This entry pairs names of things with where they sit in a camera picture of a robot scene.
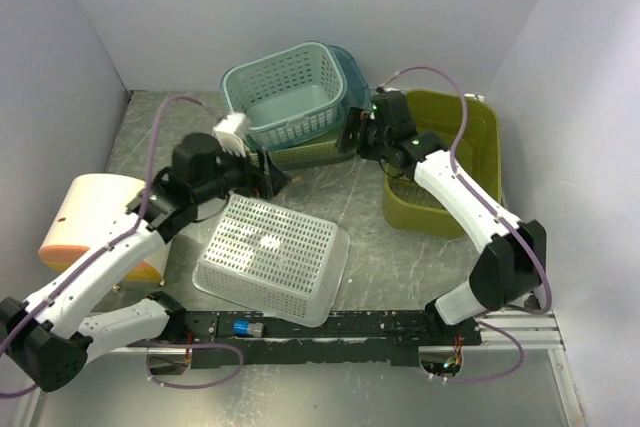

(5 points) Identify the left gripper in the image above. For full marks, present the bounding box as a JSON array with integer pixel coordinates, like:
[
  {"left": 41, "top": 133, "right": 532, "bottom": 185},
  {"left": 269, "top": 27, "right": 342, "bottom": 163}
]
[{"left": 195, "top": 139, "right": 294, "bottom": 205}]

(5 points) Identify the pale green shallow basket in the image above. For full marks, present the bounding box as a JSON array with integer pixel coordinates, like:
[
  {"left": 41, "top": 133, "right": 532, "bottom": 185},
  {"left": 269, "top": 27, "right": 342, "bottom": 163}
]
[{"left": 259, "top": 122, "right": 353, "bottom": 169}]

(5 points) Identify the teal transparent tub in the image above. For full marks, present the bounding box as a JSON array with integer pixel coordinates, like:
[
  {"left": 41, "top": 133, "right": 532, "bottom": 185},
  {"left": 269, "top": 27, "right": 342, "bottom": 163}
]
[{"left": 237, "top": 44, "right": 372, "bottom": 153}]

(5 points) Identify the light blue perforated basket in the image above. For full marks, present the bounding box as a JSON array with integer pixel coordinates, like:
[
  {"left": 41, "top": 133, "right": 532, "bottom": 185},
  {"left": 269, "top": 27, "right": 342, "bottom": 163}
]
[{"left": 220, "top": 40, "right": 349, "bottom": 147}]

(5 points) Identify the white perforated basket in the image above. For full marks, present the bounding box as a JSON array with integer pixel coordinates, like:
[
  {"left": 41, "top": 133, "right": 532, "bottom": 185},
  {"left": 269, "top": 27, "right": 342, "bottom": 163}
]
[{"left": 192, "top": 194, "right": 350, "bottom": 328}]

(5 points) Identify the olive green tub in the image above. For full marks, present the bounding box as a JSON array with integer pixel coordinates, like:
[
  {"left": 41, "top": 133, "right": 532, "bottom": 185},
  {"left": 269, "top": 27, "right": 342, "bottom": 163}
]
[{"left": 382, "top": 89, "right": 503, "bottom": 240}]

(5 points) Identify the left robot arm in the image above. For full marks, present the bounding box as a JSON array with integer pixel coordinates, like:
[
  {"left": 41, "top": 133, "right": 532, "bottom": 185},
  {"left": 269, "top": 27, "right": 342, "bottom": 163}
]
[{"left": 1, "top": 133, "right": 290, "bottom": 392}]

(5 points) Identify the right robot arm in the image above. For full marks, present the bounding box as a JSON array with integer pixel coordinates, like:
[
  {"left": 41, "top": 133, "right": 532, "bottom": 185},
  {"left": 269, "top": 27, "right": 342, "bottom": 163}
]
[{"left": 336, "top": 91, "right": 549, "bottom": 345}]

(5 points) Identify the dark grey tray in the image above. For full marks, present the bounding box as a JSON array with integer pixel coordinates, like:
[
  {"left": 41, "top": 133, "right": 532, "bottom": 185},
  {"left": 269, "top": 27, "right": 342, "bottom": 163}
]
[{"left": 269, "top": 118, "right": 361, "bottom": 171}]

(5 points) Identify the blue grey connector plug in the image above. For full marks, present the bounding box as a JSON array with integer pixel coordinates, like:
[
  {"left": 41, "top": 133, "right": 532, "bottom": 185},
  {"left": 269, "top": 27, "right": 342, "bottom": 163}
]
[{"left": 233, "top": 320, "right": 264, "bottom": 338}]

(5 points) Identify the cream cylindrical drum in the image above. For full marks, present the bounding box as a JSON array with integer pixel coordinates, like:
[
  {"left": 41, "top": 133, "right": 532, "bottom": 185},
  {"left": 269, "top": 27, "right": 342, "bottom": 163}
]
[{"left": 38, "top": 173, "right": 144, "bottom": 272}]

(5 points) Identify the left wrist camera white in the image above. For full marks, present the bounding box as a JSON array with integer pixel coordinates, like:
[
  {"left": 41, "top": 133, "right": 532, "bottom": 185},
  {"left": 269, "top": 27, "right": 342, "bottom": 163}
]
[{"left": 213, "top": 113, "right": 250, "bottom": 157}]

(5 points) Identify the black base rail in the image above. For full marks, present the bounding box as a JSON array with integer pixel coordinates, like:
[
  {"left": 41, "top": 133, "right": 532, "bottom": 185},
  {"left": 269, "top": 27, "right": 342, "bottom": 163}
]
[{"left": 160, "top": 310, "right": 481, "bottom": 369}]

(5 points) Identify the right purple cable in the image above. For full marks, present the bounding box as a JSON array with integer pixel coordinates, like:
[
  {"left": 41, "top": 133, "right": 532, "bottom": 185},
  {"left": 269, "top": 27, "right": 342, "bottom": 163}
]
[{"left": 382, "top": 65, "right": 553, "bottom": 386}]

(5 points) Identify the aluminium extrusion frame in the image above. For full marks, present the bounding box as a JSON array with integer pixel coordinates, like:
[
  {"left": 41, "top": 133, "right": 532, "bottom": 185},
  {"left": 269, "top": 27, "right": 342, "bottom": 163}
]
[{"left": 8, "top": 311, "right": 585, "bottom": 426}]

